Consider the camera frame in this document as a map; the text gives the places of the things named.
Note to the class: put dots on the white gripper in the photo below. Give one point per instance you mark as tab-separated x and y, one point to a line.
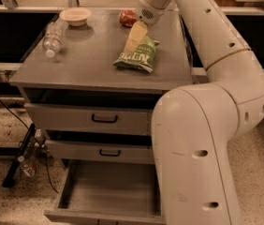
148	13

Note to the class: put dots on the green jalapeno chip bag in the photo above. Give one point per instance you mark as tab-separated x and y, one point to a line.
142	58

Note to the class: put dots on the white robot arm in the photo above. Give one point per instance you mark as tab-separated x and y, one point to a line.
191	125

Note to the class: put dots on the grey drawer cabinet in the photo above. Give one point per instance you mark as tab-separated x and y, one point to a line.
83	74

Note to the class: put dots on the grey top drawer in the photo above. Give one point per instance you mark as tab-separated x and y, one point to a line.
90	119

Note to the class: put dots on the grey middle drawer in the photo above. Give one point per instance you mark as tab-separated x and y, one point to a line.
108	152

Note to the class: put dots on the grey open bottom drawer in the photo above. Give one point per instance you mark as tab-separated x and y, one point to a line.
108	193

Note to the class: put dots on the red crushed soda can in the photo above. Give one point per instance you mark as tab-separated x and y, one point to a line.
127	17

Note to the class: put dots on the beige paper bowl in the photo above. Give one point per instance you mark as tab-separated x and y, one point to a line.
75	16

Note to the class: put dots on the clear plastic water bottle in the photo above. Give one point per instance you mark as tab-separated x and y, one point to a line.
53	39

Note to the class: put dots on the plastic bottle on floor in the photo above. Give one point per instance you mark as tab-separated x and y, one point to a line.
26	166

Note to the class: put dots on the black leaning bar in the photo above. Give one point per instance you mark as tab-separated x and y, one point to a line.
9	181

